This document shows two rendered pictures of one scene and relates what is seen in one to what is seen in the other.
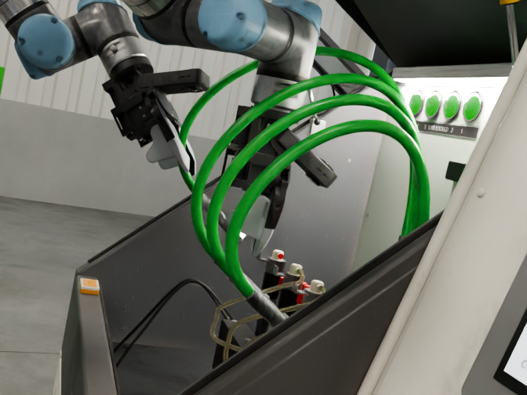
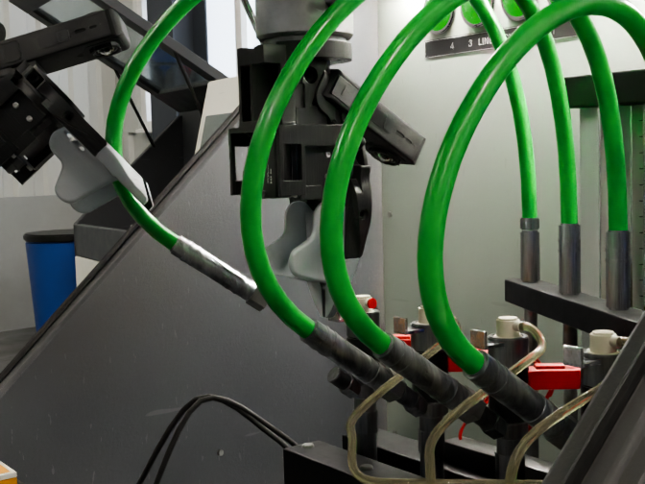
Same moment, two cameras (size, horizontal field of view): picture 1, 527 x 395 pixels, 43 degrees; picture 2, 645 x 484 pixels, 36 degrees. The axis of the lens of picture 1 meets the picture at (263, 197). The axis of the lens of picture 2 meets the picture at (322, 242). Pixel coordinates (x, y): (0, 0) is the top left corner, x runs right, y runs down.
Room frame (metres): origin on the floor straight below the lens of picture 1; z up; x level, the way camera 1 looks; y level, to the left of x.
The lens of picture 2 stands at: (0.21, 0.24, 1.22)
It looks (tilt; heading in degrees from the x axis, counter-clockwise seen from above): 5 degrees down; 342
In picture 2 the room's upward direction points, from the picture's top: 2 degrees counter-clockwise
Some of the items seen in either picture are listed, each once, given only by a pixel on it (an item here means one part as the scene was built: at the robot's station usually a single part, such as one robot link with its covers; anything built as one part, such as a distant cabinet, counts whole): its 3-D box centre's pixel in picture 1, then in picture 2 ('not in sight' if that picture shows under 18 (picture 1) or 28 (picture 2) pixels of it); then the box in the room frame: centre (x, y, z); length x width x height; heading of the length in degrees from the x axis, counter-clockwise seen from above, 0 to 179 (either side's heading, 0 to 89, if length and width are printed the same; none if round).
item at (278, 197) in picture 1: (273, 197); (344, 202); (0.94, -0.01, 1.19); 0.05 x 0.02 x 0.09; 18
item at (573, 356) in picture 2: not in sight; (587, 352); (0.74, -0.10, 1.10); 0.03 x 0.02 x 0.01; 108
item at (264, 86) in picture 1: (279, 96); (306, 17); (0.95, 0.01, 1.33); 0.08 x 0.08 x 0.05
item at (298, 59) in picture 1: (288, 40); not in sight; (0.95, 0.01, 1.41); 0.09 x 0.08 x 0.11; 144
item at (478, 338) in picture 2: (305, 288); (492, 336); (0.82, -0.08, 1.10); 0.03 x 0.02 x 0.01; 108
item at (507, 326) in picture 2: (315, 292); (509, 337); (0.82, -0.09, 1.09); 0.02 x 0.02 x 0.03
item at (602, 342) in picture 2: not in sight; (605, 353); (0.74, -0.11, 1.09); 0.02 x 0.02 x 0.03
